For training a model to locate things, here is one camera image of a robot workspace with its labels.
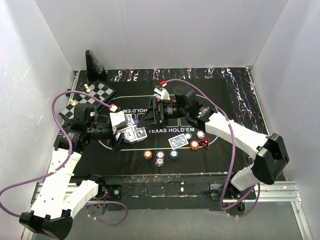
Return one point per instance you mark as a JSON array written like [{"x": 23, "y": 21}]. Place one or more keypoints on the green poker chip stack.
[{"x": 173, "y": 154}]

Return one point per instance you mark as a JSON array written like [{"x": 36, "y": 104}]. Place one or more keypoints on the blue playing card deck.
[{"x": 134, "y": 134}]

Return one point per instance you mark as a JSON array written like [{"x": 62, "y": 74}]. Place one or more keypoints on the pink chips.
[{"x": 200, "y": 134}]

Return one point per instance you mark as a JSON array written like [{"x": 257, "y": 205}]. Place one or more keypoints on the orange poker chip stack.
[{"x": 148, "y": 155}]

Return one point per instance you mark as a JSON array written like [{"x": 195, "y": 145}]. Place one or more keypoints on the orange chips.
[{"x": 194, "y": 145}]

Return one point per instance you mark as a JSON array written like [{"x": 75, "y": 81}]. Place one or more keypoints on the black poker table mat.
[{"x": 229, "y": 87}]

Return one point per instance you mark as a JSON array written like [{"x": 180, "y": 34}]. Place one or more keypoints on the blue small blind button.
[{"x": 136, "y": 121}]

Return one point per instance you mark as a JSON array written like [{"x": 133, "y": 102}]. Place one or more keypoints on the dealt card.
[{"x": 130, "y": 120}]

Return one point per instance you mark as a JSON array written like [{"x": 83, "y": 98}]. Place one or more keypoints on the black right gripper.
[{"x": 150, "y": 117}]

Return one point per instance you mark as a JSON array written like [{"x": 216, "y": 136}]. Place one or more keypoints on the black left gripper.
[{"x": 114, "y": 143}]

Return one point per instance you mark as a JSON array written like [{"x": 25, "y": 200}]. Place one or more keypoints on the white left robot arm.
[{"x": 52, "y": 213}]

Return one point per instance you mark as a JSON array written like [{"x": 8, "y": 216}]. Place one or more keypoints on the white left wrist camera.
[{"x": 118, "y": 119}]

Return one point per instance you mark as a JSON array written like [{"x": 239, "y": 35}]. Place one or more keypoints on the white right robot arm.
[{"x": 269, "y": 153}]

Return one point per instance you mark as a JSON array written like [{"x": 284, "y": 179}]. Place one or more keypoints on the red black all-in marker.
[{"x": 205, "y": 143}]

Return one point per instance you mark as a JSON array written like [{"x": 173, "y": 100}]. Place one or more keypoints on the green chips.
[{"x": 188, "y": 136}]

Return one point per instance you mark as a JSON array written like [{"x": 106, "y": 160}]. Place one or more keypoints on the pink chip front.
[{"x": 159, "y": 162}]

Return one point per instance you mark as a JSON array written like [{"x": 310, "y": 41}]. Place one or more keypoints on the gold chess pieces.
[{"x": 87, "y": 89}]

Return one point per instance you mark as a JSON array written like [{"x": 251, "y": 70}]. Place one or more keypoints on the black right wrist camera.
[{"x": 184, "y": 95}]

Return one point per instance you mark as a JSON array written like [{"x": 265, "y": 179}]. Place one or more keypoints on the black triangular card stand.
[{"x": 95, "y": 70}]

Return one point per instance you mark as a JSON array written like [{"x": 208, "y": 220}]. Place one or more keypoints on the white chess pawn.
[{"x": 72, "y": 102}]

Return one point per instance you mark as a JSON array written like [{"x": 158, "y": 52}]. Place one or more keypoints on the aluminium rail frame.
[{"x": 282, "y": 191}]

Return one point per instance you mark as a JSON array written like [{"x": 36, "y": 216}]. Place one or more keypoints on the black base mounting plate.
[{"x": 163, "y": 191}]

